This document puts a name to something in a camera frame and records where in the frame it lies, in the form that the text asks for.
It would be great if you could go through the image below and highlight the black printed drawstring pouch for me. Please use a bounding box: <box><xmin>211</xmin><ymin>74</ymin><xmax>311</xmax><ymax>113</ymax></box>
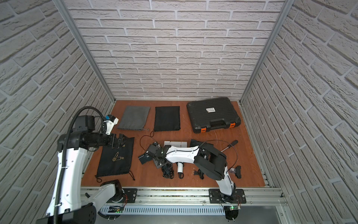
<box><xmin>95</xmin><ymin>137</ymin><xmax>135</xmax><ymax>183</ymax></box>

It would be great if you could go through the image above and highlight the dark green hair dryer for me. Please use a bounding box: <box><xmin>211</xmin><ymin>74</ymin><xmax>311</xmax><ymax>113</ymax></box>
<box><xmin>138</xmin><ymin>153</ymin><xmax>174</xmax><ymax>179</ymax></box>
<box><xmin>190</xmin><ymin>139</ymin><xmax>204</xmax><ymax>180</ymax></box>

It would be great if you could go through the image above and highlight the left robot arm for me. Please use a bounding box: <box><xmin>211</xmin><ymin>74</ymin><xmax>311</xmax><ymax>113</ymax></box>
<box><xmin>36</xmin><ymin>106</ymin><xmax>128</xmax><ymax>224</ymax></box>

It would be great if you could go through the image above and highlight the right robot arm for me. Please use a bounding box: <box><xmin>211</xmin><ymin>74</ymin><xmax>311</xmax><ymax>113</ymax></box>
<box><xmin>145</xmin><ymin>143</ymin><xmax>235</xmax><ymax>197</ymax></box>

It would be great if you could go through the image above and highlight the white hair dryer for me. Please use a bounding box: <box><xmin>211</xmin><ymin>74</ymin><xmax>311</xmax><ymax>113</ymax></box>
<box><xmin>164</xmin><ymin>141</ymin><xmax>187</xmax><ymax>179</ymax></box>

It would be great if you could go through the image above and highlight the grey fabric pouch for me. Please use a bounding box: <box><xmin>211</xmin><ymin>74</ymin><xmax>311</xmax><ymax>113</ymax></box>
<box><xmin>117</xmin><ymin>105</ymin><xmax>150</xmax><ymax>131</ymax></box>

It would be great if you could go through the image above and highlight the black fabric pouch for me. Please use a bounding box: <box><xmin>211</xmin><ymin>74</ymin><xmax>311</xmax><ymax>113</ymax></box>
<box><xmin>140</xmin><ymin>106</ymin><xmax>180</xmax><ymax>141</ymax></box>

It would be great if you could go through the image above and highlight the black plastic tool case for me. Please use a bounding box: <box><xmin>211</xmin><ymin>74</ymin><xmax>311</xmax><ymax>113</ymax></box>
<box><xmin>186</xmin><ymin>97</ymin><xmax>241</xmax><ymax>133</ymax></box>

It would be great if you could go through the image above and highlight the small black adapter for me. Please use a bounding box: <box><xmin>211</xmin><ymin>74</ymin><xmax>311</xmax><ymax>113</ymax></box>
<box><xmin>229</xmin><ymin>165</ymin><xmax>242</xmax><ymax>179</ymax></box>

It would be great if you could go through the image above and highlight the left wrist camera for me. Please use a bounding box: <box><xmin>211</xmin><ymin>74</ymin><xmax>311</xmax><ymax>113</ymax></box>
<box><xmin>105</xmin><ymin>114</ymin><xmax>118</xmax><ymax>135</ymax></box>

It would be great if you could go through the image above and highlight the aluminium rail frame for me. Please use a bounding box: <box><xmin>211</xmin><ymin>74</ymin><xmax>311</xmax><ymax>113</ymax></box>
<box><xmin>55</xmin><ymin>186</ymin><xmax>289</xmax><ymax>216</ymax></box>

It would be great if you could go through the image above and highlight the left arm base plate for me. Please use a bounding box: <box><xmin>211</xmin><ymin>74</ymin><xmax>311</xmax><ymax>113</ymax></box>
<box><xmin>107</xmin><ymin>188</ymin><xmax>138</xmax><ymax>204</ymax></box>

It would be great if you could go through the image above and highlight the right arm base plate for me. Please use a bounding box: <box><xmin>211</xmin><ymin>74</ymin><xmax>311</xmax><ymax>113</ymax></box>
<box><xmin>208</xmin><ymin>189</ymin><xmax>247</xmax><ymax>205</ymax></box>

